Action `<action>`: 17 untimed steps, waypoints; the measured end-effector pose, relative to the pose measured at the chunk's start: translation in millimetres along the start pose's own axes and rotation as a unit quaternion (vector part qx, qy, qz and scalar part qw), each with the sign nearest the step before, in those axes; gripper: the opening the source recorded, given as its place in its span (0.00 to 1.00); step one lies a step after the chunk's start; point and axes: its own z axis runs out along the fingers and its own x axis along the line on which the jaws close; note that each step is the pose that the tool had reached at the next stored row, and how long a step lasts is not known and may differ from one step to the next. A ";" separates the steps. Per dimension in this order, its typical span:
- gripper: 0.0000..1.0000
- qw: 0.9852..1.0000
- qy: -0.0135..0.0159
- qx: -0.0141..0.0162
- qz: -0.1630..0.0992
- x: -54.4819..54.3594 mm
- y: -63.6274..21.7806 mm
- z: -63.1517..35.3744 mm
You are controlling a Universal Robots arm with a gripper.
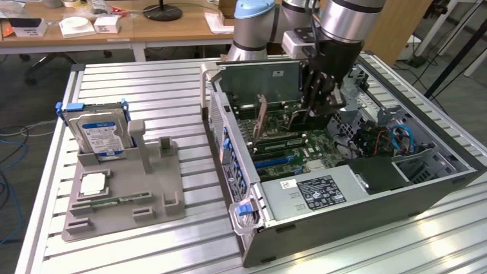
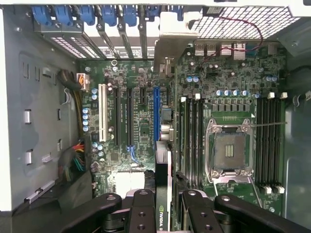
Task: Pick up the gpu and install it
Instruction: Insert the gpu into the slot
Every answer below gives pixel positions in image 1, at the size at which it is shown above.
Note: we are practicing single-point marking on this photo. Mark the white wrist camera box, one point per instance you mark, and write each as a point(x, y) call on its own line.
point(295, 45)

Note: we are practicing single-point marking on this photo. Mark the silver chipset heatsink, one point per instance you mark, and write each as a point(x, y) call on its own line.
point(314, 166)

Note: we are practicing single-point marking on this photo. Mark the black office chair base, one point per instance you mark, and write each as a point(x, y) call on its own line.
point(31, 78)

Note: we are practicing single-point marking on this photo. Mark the black floor pedal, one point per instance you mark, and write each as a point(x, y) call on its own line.
point(418, 62)

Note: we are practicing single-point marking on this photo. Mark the brown cardboard box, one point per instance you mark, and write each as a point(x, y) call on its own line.
point(226, 7)

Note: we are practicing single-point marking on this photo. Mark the white box with black lid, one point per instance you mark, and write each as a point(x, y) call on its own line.
point(29, 30)

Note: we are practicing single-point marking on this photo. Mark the green motherboard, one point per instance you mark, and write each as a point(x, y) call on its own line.
point(319, 148)

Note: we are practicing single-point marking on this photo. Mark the white square dish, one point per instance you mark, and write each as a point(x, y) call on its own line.
point(77, 27)

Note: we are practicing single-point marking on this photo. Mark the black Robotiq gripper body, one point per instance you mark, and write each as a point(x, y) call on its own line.
point(335, 60)

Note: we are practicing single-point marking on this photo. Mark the grey plastic parts rack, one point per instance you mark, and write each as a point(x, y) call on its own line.
point(126, 182)

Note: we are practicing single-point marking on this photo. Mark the wooden cabinet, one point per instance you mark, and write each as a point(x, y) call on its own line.
point(399, 28)

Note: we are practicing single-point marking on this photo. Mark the white paper booklet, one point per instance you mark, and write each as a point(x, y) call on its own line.
point(217, 23)

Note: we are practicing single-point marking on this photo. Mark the clear plastic bag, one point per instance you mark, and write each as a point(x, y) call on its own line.
point(99, 7)

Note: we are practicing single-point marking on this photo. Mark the open grey PC case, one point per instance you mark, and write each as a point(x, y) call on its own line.
point(342, 222)

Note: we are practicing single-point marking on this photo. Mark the grey power supply unit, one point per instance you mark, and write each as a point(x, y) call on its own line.
point(282, 199)

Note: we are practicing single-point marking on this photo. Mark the metal drive cage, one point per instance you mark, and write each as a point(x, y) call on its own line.
point(362, 114)

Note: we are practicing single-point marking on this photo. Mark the wooden desk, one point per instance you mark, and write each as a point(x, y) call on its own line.
point(171, 31)

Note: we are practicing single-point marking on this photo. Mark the blue case release latch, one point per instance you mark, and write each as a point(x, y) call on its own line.
point(243, 211)

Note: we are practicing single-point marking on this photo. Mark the green RAM stick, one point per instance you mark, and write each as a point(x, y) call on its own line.
point(110, 201)

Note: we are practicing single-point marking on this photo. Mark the white labelled box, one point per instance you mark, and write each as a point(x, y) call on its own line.
point(109, 27)

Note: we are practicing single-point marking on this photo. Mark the grey cup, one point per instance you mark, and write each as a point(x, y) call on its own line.
point(53, 3)

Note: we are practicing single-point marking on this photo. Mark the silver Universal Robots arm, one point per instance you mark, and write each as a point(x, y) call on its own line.
point(342, 23)

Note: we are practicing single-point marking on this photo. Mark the blue expansion slot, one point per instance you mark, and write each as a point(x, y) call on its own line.
point(274, 162)

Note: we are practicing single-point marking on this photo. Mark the black slanted pole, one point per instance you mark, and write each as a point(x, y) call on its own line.
point(455, 61)

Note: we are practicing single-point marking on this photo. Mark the black lamp base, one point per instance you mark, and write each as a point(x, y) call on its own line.
point(163, 15)

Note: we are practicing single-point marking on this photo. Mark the orange box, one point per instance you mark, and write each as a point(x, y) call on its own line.
point(5, 30)

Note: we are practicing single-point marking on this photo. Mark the hard disk with blue carrier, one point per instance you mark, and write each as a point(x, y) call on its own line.
point(99, 137)

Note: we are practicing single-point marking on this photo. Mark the silver CPU chip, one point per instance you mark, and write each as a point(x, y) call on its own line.
point(93, 185)

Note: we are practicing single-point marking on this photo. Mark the metal disk bay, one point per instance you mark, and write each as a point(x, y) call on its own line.
point(438, 160)

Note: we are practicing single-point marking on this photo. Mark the black Nvidia graphics card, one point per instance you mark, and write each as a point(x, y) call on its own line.
point(259, 120)

